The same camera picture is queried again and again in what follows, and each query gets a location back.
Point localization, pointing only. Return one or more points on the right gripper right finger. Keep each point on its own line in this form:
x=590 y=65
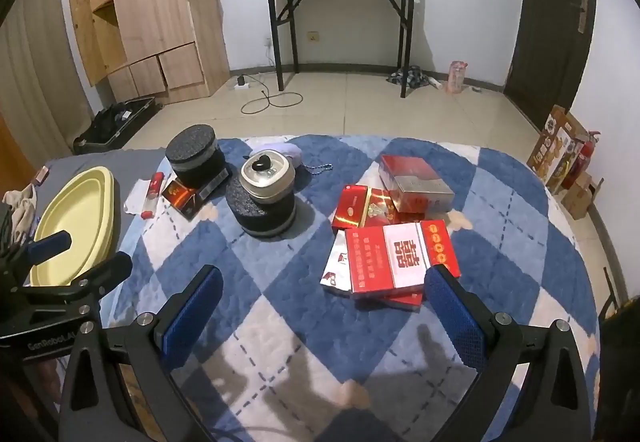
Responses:
x=483 y=343

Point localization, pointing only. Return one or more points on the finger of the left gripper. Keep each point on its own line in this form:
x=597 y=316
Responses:
x=48 y=247
x=103 y=278

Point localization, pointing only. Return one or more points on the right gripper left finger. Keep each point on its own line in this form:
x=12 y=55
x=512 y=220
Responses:
x=164 y=342

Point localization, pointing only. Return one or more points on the black foam cylinder block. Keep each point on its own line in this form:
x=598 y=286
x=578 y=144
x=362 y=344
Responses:
x=194 y=155

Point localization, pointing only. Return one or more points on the purple plush toy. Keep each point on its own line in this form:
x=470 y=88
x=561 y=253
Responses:
x=287 y=149

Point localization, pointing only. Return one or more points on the yellow oval plastic tray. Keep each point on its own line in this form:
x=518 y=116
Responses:
x=85 y=209

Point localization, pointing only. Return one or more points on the white paper sheet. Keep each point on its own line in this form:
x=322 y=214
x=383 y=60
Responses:
x=135 y=200

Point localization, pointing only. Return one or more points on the red white tube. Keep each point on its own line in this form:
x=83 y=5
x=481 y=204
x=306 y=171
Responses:
x=152 y=195

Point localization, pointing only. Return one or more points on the red black small box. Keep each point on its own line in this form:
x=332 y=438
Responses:
x=188 y=202

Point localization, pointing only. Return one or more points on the large red cigarette carton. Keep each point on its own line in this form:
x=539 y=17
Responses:
x=386 y=260

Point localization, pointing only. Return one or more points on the black open case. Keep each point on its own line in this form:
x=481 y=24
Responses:
x=114 y=126

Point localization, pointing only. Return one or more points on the beige curtain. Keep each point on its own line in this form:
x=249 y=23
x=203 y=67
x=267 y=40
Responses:
x=42 y=100

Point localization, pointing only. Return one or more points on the blue white checkered rug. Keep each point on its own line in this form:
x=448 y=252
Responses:
x=282 y=359

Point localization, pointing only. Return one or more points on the black foam base block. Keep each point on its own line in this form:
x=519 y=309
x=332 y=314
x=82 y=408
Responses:
x=256 y=219

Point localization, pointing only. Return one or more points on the white red cigarette pack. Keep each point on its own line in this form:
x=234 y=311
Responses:
x=336 y=274

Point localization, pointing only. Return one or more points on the red silver cigarette carton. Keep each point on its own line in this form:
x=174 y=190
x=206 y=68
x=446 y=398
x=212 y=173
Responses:
x=414 y=186

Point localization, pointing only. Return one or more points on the red gold cigarette pack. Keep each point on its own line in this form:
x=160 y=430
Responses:
x=361 y=206

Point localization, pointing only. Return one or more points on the silver metal tin can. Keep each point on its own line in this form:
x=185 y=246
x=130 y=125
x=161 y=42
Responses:
x=267 y=176

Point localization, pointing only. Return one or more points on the red fire extinguisher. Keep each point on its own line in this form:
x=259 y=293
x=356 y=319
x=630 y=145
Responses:
x=583 y=159

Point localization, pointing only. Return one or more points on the wooden wardrobe cabinet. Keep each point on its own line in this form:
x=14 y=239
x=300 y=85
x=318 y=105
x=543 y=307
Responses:
x=125 y=49

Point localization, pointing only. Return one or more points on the dark clothes pile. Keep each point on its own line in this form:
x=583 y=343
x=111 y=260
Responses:
x=416 y=77

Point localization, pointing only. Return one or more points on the dark brown door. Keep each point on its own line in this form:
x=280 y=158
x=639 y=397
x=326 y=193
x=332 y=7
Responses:
x=550 y=55

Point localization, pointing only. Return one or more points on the black folding table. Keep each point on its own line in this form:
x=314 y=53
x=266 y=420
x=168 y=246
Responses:
x=342 y=35

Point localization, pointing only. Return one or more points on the cardboard box by wall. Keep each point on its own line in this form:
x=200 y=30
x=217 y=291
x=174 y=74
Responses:
x=557 y=148

